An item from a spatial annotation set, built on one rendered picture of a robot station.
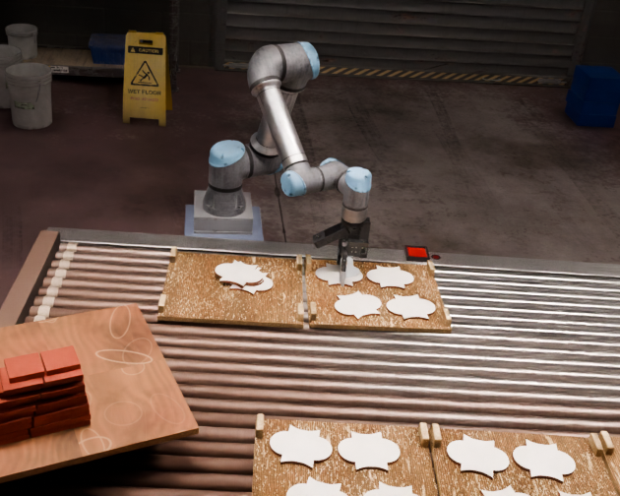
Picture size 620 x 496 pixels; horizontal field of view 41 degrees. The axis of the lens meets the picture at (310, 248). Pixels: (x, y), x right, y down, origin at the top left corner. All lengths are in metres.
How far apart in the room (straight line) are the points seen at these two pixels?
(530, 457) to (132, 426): 0.92
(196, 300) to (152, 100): 3.61
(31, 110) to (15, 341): 3.85
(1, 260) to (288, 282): 2.23
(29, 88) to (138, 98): 0.71
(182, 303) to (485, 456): 0.95
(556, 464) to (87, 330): 1.17
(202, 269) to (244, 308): 0.24
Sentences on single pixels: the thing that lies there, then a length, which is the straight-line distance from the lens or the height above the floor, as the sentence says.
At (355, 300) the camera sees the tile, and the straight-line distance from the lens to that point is 2.48.
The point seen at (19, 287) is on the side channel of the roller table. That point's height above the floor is 0.95.
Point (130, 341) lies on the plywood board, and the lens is 2.12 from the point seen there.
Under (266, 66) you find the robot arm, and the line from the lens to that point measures 2.55.
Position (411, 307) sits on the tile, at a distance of 2.49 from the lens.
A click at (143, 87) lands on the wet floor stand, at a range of 5.94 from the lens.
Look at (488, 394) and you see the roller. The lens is 2.28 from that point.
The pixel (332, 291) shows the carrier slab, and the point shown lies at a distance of 2.52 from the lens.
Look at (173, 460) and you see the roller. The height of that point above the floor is 0.92.
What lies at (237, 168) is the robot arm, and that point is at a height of 1.10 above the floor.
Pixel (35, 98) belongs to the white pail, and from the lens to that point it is 5.87.
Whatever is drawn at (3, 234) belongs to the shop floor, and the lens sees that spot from 4.70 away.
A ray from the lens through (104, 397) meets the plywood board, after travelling 1.96.
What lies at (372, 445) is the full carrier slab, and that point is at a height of 0.95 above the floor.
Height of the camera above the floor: 2.32
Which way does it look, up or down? 30 degrees down
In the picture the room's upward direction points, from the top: 6 degrees clockwise
